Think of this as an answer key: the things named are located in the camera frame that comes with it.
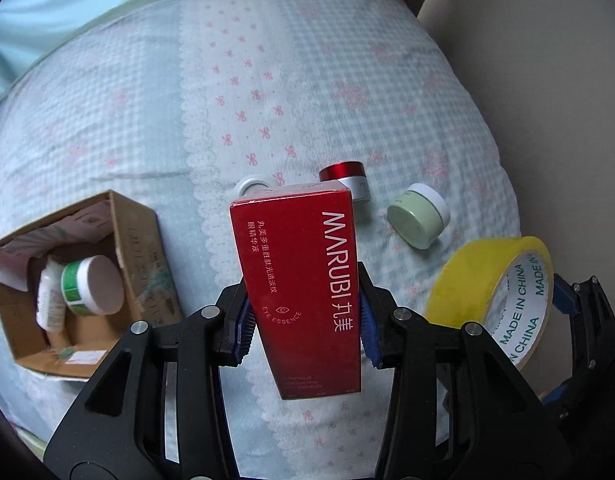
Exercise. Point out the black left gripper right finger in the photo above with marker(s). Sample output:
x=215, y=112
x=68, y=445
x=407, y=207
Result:
x=459, y=409

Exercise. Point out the grey white round jar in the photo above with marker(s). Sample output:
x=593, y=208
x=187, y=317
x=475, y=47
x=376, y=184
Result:
x=249, y=184

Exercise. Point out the red Marubi carton box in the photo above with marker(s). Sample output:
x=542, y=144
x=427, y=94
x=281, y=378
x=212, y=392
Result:
x=297, y=250

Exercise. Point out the white pill bottle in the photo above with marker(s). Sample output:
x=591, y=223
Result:
x=50, y=304

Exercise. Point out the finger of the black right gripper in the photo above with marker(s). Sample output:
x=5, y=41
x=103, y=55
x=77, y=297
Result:
x=564, y=296
x=557, y=395

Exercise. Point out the open cardboard box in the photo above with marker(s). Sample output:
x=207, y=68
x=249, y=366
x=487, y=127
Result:
x=108, y=224

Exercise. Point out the pale green cream jar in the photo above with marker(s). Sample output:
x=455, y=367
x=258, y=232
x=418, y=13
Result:
x=419, y=215

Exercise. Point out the red lidded silver jar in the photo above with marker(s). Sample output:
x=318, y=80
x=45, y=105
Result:
x=351, y=174

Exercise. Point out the yellow packing tape roll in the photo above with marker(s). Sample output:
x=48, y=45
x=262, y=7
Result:
x=504, y=284

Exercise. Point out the green labelled white jar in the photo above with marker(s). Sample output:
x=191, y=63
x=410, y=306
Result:
x=92, y=287

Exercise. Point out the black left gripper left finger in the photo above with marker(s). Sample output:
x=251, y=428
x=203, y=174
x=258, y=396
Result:
x=154, y=409

